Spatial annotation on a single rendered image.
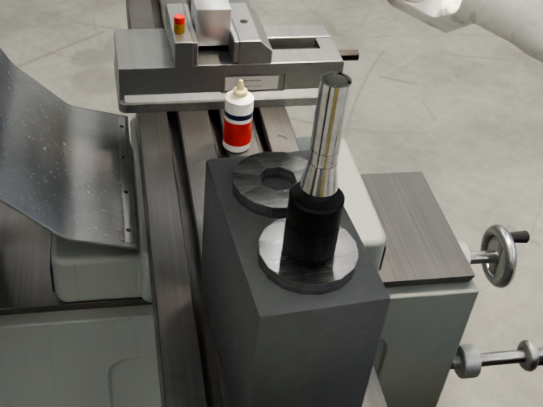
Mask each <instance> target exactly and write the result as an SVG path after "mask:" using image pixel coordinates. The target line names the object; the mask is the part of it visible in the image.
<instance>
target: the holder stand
mask: <svg viewBox="0 0 543 407"><path fill-rule="evenodd" d="M308 157H309V150H303V151H294V152H268V151H266V152H262V153H256V154H252V155H250V156H241V157H225V158H216V159H208V160H207V161H206V168H205V186H204V223H203V241H202V260H201V278H200V286H201V289H202V292H203V295H204V300H205V303H206V306H207V310H208V314H209V318H210V321H211V324H212V327H213V332H214V335H215V339H216V342H217V347H218V350H219V353H220V356H221V361H222V364H223V368H224V371H225V376H226V379H227V382H228V385H229V390H230V394H231V396H232V400H233V403H234V407H362V404H363V401H364V395H365V392H366V389H367V386H368V381H369V377H370V374H371V371H372V368H373V363H374V359H375V356H376V352H377V348H378V344H379V341H380V338H381V333H382V330H383V326H384V323H385V318H386V314H387V312H388V308H389V303H390V295H389V293H388V291H387V289H386V287H385V285H384V283H383V281H382V279H381V277H380V276H379V274H378V272H377V269H376V267H375V266H374V264H373V261H372V259H371V258H370V256H369V254H368V251H367V250H366V248H365V246H364V244H363V242H362V241H361V239H360V236H359V234H358V233H357V231H356V228H355V226H354V224H353V223H352V221H351V218H350V216H349V215H348V213H347V210H346V209H345V207H344V206H343V214H342V218H341V222H340V227H339V235H338V239H337V243H336V247H335V254H334V256H333V258H332V259H331V260H330V261H328V262H326V263H324V264H322V265H317V266H306V265H302V264H300V263H297V262H294V261H293V260H292V259H290V258H289V257H288V256H287V255H286V254H285V252H284V250H283V239H284V227H285V221H286V215H287V208H288V197H289V192H290V189H291V187H292V186H293V185H294V184H295V183H297V182H299V181H301V177H302V175H303V172H304V169H305V165H306V162H307V160H308Z"/></svg>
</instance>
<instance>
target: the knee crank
mask: <svg viewBox="0 0 543 407"><path fill-rule="evenodd" d="M513 363H519V364H520V366H521V367H522V368H523V369H524V370H525V371H534V370H536V369H537V366H543V347H541V348H537V347H536V345H535V344H534V343H533V342H532V341H530V340H527V339H525V340H523V341H521V342H520V343H519V345H518V346H517V350H505V351H496V352H487V353H479V352H478V349H477V347H476V346H475V345H474V344H464V345H459V347H458V349H457V352H456V355H455V358H454V360H453V362H452V366H451V368H450V369H454V371H455V372H456V374H457V376H458V377H459V378H461V379H468V378H476V377H478V376H479V374H480V372H481V368H482V367H486V366H495V365H504V364H513Z"/></svg>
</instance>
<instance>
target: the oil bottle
mask: <svg viewBox="0 0 543 407"><path fill-rule="evenodd" d="M253 108H254V95H253V94H252V93H250V92H248V91H247V88H246V87H244V84H243V80H239V81H238V85H237V86H236V87H234V88H233V90H231V91H229V92H228V93H227V94H226V95H225V114H224V126H223V142H222V144H223V146H224V148H225V149H227V150H229V151H230V152H234V153H240V152H244V151H246V150H248V149H249V148H250V138H251V128H252V119H253V110H254V109H253Z"/></svg>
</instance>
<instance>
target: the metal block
mask: <svg viewBox="0 0 543 407"><path fill-rule="evenodd" d="M231 12H232V9H231V7H230V4H229V0H191V17H192V22H193V25H194V28H195V31H196V36H197V39H198V43H199V46H216V45H229V39H230V25H231Z"/></svg>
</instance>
